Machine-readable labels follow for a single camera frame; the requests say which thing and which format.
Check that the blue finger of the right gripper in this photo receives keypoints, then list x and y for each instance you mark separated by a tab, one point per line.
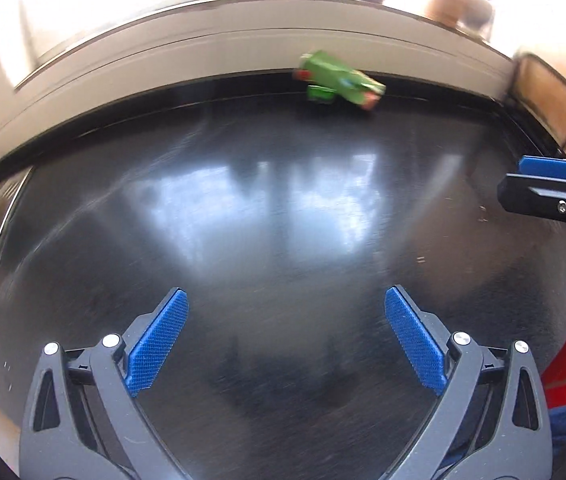
544	167
533	196

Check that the green crushed drink carton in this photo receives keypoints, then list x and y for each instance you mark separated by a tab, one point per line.
328	78

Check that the wooden cylinder container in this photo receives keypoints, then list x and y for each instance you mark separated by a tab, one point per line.
470	16

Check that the wooden cutting board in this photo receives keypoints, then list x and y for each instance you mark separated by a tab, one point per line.
541	89

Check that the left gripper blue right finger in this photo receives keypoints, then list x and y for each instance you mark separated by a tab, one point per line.
425	355

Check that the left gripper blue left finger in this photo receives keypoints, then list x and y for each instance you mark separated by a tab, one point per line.
151	337

